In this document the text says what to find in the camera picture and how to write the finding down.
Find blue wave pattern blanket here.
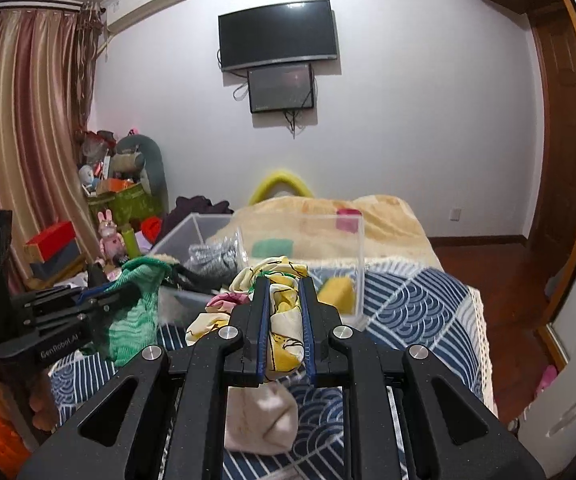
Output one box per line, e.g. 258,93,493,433
49,256,496,480

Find green patterned box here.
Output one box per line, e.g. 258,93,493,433
87,182,164,232

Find yellow fleece blanket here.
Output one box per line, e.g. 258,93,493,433
232,194,445,272

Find small black wall monitor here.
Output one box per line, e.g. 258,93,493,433
247,62,316,114

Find grey box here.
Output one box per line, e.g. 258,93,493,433
30,242,87,281

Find red cloth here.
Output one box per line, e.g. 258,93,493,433
140,216,164,242

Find grey knit cloth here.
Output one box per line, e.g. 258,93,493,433
185,239,245,287

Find green folded cloth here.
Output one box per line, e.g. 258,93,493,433
251,239,295,262

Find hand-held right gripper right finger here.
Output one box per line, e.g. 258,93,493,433
298,276,555,480

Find red box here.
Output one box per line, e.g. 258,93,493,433
23,220,78,264

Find white air conditioner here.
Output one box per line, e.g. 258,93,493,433
100,0,197,37

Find dark purple clothes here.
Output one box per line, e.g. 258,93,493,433
160,196,235,237

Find white cabinet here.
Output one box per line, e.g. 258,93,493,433
514,300,576,480

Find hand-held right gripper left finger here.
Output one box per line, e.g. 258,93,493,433
16,276,271,480

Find beige cloth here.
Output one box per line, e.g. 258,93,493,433
225,382,299,456

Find green knit cloth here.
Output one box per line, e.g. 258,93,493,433
88,256,180,368

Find yellow arched cushion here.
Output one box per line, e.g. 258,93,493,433
248,168,317,206

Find yellow folded cloth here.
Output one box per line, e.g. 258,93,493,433
318,277,358,314

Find pink slipper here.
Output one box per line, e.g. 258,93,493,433
535,364,559,402

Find orange box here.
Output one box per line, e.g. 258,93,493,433
95,177,137,197

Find orange bag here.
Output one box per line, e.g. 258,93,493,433
0,394,32,479

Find brown plush toy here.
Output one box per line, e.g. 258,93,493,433
0,374,60,428

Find black monitor cable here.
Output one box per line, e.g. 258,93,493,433
284,108,305,139

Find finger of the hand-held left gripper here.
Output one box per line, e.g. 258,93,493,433
78,296,130,325
74,265,136,305

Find clear plastic storage box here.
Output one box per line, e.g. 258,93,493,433
150,212,367,329

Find grey shark plush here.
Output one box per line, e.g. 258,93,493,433
114,132,169,202

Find pink rabbit toy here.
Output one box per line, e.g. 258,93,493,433
96,209,127,262

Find pink folded cloth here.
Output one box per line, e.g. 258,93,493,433
336,207,362,234

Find wooden door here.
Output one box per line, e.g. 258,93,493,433
524,0,576,323

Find black wall television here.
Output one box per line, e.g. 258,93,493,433
218,0,340,72

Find striped brown curtain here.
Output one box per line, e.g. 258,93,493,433
0,2,105,293

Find green bottle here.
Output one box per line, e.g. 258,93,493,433
121,225,142,259

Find yellow patterned cloth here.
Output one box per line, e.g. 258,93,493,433
185,256,311,373

